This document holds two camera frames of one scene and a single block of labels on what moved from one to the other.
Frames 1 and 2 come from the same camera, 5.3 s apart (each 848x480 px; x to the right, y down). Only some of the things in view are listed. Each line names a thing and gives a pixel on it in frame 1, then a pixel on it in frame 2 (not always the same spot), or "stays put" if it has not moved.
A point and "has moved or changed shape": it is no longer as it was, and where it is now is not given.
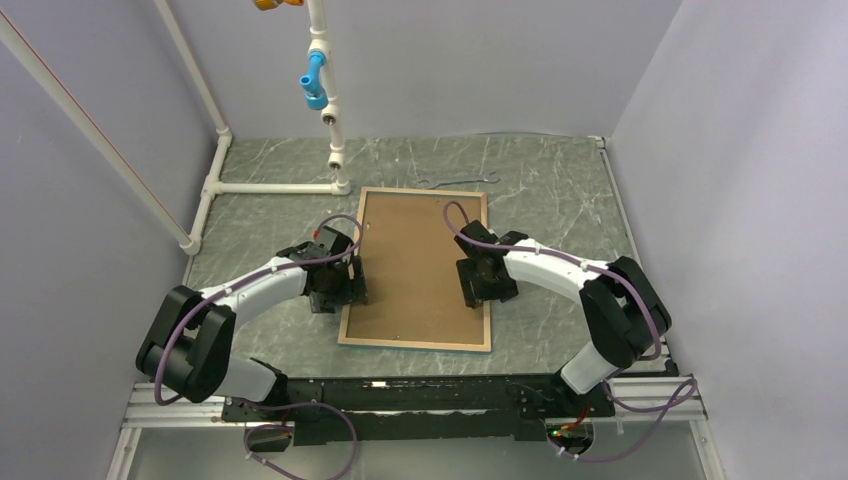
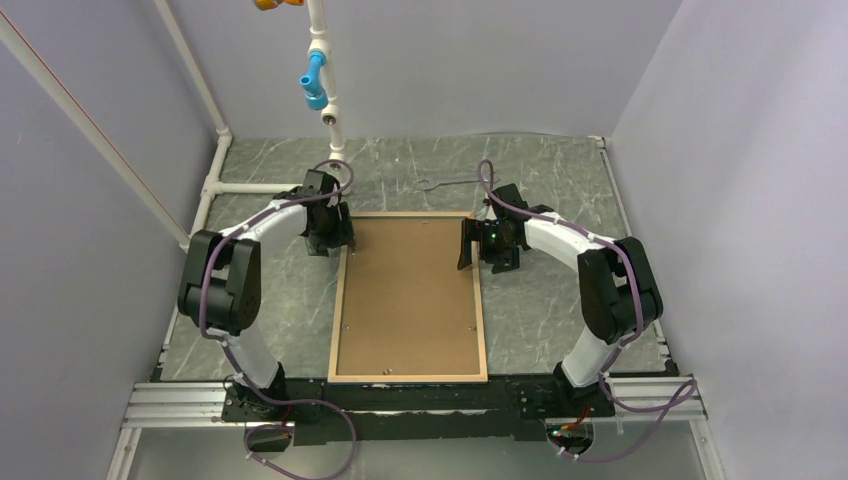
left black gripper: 353,289 to 342,235
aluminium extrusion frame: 679,401 stays put
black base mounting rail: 393,408 stays put
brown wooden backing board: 410,255 has moved or changed shape
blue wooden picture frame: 412,344 to 419,379
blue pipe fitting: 316,95 stays put
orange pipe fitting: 272,4 stays put
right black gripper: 473,291 to 503,262
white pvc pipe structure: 319,45 stays put
